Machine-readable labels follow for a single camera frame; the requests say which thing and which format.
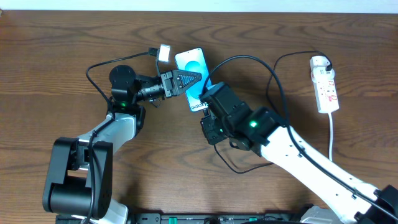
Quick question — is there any black USB charging cable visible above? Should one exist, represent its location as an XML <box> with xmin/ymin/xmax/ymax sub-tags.
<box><xmin>203</xmin><ymin>50</ymin><xmax>333</xmax><ymax>174</ymax></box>

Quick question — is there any white power strip cord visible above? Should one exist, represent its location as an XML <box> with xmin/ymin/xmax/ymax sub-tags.
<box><xmin>327</xmin><ymin>112</ymin><xmax>335</xmax><ymax>162</ymax></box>

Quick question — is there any black left camera cable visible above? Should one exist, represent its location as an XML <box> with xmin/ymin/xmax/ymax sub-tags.
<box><xmin>79</xmin><ymin>47</ymin><xmax>161</xmax><ymax>224</ymax></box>

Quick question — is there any blue Galaxy smartphone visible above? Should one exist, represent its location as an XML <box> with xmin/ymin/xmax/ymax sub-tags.
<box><xmin>175</xmin><ymin>47</ymin><xmax>209</xmax><ymax>113</ymax></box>

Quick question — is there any white power strip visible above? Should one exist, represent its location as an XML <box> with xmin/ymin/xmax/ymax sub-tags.
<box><xmin>310</xmin><ymin>55</ymin><xmax>340</xmax><ymax>114</ymax></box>

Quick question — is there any white charger adapter plug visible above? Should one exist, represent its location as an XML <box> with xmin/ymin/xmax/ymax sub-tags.
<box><xmin>311</xmin><ymin>67</ymin><xmax>335</xmax><ymax>83</ymax></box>

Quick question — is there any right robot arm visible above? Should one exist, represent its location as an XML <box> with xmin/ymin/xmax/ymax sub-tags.
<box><xmin>200</xmin><ymin>82</ymin><xmax>397</xmax><ymax>223</ymax></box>

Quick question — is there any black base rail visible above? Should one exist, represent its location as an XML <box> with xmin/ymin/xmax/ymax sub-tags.
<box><xmin>55</xmin><ymin>212</ymin><xmax>312</xmax><ymax>224</ymax></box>

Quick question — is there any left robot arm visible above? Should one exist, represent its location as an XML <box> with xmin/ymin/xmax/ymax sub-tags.
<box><xmin>42</xmin><ymin>65</ymin><xmax>202</xmax><ymax>223</ymax></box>

